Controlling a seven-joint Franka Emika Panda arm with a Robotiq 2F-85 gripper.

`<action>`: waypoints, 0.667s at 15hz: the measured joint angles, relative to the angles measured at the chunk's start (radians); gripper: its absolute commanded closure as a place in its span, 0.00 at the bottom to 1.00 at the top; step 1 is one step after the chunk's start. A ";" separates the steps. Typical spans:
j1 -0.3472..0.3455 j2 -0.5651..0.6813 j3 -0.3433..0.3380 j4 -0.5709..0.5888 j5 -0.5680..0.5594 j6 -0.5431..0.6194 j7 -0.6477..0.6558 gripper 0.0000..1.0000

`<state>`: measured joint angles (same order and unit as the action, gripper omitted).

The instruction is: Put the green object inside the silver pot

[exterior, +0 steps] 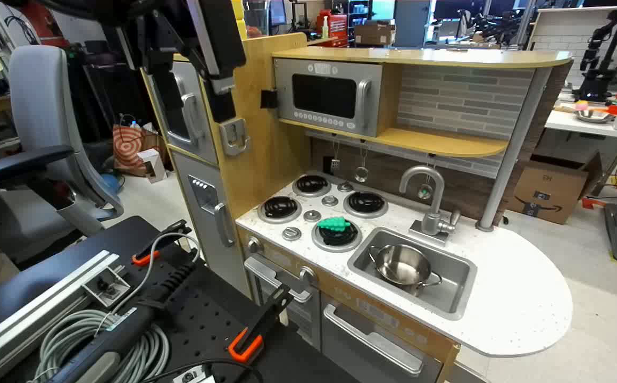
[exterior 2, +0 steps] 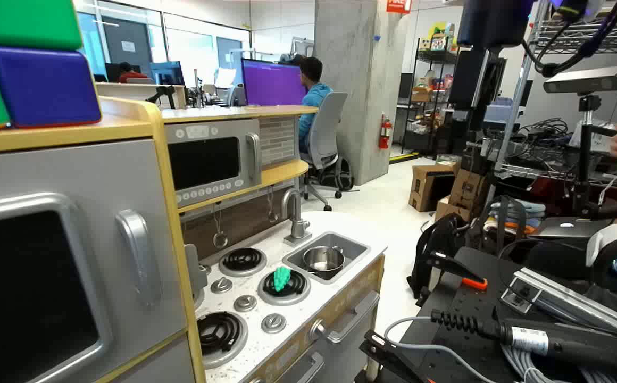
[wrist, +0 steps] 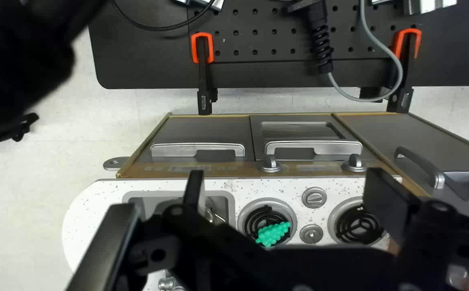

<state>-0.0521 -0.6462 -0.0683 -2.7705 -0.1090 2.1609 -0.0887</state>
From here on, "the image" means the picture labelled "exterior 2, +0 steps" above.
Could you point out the purple foam block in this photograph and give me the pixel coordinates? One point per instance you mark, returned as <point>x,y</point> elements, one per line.
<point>42,86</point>

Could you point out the grey toy microwave door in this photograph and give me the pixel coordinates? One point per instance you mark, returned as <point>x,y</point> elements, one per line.
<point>209,162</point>

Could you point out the red fire extinguisher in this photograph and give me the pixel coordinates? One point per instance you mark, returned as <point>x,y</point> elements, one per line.
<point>385,134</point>

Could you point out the purple screen monitor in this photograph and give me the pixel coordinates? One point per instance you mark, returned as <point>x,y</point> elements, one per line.
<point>273,84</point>

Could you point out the silver stove knob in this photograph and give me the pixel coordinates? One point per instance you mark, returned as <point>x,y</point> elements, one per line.
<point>273,325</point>
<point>244,302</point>
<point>221,286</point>

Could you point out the black camera stand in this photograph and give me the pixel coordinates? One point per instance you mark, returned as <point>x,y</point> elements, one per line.
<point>589,150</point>

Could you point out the brown cardboard box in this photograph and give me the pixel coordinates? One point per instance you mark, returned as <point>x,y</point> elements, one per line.
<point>427,185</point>
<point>469,189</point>

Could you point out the silver bar camera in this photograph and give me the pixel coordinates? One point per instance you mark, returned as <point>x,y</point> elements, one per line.
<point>591,78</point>

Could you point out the green bumpy tree-shaped toy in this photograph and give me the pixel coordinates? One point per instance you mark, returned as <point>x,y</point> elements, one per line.
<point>281,280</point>

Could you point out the wooden toy kitchen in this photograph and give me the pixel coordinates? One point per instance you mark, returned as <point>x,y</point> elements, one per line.
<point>59,177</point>

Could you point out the small silver pot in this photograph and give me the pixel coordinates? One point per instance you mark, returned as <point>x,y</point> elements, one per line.
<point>322,258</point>

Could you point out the silver toy sink basin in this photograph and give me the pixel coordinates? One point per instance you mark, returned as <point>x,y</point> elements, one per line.
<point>351,247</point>

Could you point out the grey office chair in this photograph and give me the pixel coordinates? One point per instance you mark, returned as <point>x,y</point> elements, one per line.
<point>326,134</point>

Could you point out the silver toy faucet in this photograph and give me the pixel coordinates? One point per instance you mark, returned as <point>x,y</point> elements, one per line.
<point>296,220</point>

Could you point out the grey concrete pillar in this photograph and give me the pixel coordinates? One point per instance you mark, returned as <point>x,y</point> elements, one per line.
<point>358,86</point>

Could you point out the black storage shelf rack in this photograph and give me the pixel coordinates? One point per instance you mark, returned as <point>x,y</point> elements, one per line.
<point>432,93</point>

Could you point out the seated person in blue shirt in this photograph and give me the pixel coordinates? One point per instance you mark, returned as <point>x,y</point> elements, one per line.
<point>312,93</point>

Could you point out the large green foam block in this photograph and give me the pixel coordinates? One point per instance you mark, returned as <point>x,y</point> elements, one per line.
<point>28,23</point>

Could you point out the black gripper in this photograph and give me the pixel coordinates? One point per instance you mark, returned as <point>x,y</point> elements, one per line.
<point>495,23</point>

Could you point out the black coil toy burner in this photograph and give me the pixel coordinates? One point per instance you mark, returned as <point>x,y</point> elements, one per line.
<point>300,290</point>
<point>243,261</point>
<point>220,332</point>

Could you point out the red wall sign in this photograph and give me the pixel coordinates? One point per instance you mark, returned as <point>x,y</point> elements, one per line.
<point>399,6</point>

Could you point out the silver metal box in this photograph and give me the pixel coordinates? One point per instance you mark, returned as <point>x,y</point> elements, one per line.
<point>571,300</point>

